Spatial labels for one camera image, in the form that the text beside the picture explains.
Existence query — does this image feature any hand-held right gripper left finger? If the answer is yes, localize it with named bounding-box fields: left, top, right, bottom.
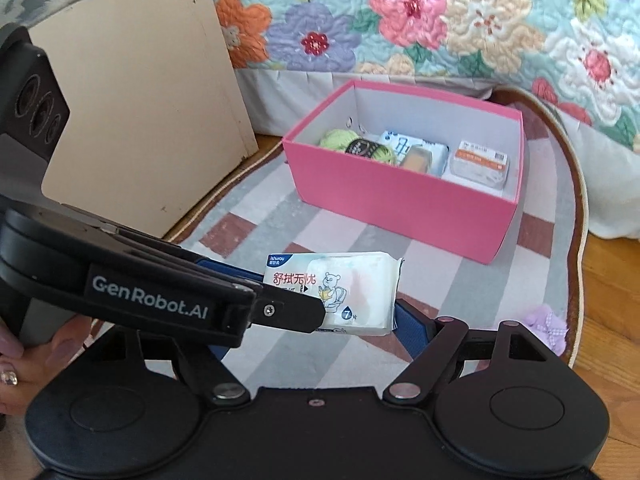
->
left=107, top=327, right=252, bottom=407

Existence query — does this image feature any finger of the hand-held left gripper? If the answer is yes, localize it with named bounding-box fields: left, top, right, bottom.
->
left=220, top=294, right=327, bottom=337
left=60, top=204, right=267, bottom=293

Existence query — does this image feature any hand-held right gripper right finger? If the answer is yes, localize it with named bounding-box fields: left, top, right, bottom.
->
left=382, top=297, right=563, bottom=407

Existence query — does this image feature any white tissue pack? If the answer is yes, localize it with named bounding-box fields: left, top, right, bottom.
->
left=262, top=251, right=406, bottom=336

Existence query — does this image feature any pink cardboard box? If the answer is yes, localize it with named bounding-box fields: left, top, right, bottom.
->
left=282, top=80, right=525, bottom=265

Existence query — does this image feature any beige foundation bottle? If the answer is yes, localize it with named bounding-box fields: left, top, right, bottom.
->
left=400, top=145, right=434, bottom=174

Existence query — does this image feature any green yarn ball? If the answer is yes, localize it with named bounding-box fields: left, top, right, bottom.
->
left=319, top=129, right=401, bottom=166

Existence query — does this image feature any clear box with orange label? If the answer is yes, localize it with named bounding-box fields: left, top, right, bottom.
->
left=444, top=140, right=512, bottom=194

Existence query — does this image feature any blue wet wipes pack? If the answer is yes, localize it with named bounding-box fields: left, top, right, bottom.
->
left=377, top=130, right=451, bottom=179

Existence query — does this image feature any person's left hand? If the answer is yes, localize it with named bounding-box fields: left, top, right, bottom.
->
left=0, top=312, right=97, bottom=417

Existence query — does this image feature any checkered rug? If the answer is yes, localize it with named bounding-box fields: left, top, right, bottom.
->
left=90, top=85, right=589, bottom=376

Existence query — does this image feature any purple plush toy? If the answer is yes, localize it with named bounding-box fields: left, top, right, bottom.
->
left=522, top=304, right=571, bottom=356

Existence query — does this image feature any floral quilt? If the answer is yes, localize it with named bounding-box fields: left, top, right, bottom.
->
left=202, top=0, right=640, bottom=155

